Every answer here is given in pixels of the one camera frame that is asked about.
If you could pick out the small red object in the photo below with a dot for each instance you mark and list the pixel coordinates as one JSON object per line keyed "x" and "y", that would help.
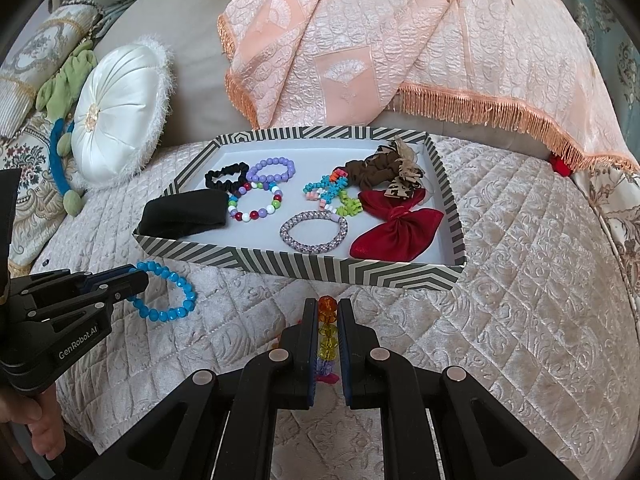
{"x": 560, "y": 166}

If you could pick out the red velvet bow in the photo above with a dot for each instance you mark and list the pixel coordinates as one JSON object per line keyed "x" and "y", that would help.
{"x": 395, "y": 232}

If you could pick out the white round satin pillow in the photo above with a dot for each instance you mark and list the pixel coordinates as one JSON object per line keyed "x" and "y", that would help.
{"x": 115, "y": 110}

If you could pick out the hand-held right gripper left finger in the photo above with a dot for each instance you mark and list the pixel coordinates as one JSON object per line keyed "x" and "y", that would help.
{"x": 312, "y": 345}

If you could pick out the floral ribbed bolster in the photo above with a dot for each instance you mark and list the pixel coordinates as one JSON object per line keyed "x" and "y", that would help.
{"x": 30, "y": 60}

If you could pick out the black folded cloth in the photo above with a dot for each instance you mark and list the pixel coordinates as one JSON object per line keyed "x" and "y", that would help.
{"x": 185, "y": 212}

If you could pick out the green and blue plush toy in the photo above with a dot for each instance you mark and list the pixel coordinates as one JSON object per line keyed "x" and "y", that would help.
{"x": 62, "y": 90}

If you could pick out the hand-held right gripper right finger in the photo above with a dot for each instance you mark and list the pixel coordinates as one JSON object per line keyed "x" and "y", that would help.
{"x": 345, "y": 345}

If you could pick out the leopard print scrunchie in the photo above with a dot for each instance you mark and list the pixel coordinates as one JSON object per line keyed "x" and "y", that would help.
{"x": 370, "y": 167}

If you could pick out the floral embroidered pillow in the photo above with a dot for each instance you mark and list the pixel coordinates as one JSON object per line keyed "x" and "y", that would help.
{"x": 25, "y": 200}

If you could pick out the floral beige cushion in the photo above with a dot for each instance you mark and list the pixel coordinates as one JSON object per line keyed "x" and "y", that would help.
{"x": 617, "y": 220}

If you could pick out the black scrunchie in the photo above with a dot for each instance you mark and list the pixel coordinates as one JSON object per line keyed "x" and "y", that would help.
{"x": 220, "y": 177}

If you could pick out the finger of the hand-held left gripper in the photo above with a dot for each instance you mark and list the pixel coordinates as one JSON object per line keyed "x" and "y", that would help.
{"x": 65, "y": 282}
{"x": 115, "y": 292}

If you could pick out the person's left hand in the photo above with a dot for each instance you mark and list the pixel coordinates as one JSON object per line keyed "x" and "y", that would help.
{"x": 45, "y": 430}

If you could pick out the striped cardboard box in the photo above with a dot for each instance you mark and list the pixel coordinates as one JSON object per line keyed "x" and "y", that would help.
{"x": 320, "y": 160}

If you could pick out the quilted beige bedspread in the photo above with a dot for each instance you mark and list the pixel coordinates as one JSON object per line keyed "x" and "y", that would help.
{"x": 500, "y": 310}

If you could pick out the peach fringed blanket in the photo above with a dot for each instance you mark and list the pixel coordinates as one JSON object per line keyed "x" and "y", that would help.
{"x": 375, "y": 35}

